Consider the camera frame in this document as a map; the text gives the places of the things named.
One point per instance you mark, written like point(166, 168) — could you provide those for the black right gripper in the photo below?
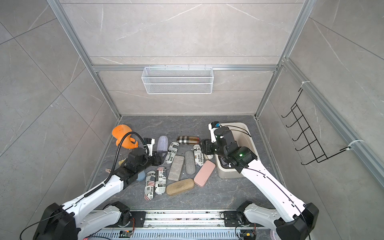
point(206, 147)

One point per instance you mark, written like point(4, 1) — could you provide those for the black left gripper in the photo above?
point(158, 162)

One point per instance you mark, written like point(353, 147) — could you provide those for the beige plastic storage bin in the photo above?
point(239, 131)

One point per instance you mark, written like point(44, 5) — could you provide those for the purple case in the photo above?
point(162, 145)

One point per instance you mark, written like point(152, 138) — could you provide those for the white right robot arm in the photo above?
point(291, 218)

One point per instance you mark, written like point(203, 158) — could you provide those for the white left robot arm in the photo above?
point(74, 219)

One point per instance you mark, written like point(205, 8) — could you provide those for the map print glasses case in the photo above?
point(208, 157)

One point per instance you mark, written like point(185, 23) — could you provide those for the plaid glasses case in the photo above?
point(188, 140)

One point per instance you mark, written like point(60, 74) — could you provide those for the newspaper flag case left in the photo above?
point(150, 185)

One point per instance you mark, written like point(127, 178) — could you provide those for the newspaper flag case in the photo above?
point(150, 185)
point(161, 180)

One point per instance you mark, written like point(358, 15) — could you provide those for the newspaper print case centre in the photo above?
point(199, 156)

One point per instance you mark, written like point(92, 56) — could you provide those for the pink flat case right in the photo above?
point(204, 173)

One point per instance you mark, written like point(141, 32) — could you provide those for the orange plush toy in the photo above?
point(129, 142)

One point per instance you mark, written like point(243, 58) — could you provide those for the grey fabric case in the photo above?
point(190, 162)

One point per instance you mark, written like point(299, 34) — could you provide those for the newspaper flag case right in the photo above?
point(161, 180)

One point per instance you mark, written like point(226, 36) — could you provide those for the newspaper case under tan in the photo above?
point(171, 153)

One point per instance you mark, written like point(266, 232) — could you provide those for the stone grey flat case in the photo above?
point(176, 168)

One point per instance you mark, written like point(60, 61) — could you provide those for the tan fabric case front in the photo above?
point(180, 187)

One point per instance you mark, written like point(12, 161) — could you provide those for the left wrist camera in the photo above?
point(148, 144)

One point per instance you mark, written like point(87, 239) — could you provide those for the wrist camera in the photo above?
point(212, 127)
point(148, 144)

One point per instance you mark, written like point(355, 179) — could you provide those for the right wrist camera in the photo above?
point(212, 127)

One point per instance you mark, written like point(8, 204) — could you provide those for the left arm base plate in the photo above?
point(132, 219)

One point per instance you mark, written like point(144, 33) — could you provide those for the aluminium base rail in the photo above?
point(184, 225)

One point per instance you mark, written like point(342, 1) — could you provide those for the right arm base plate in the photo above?
point(234, 218)

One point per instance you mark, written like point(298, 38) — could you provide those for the white wire mesh basket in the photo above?
point(178, 80)

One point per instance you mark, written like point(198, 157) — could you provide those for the black wire hook rack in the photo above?
point(307, 134)

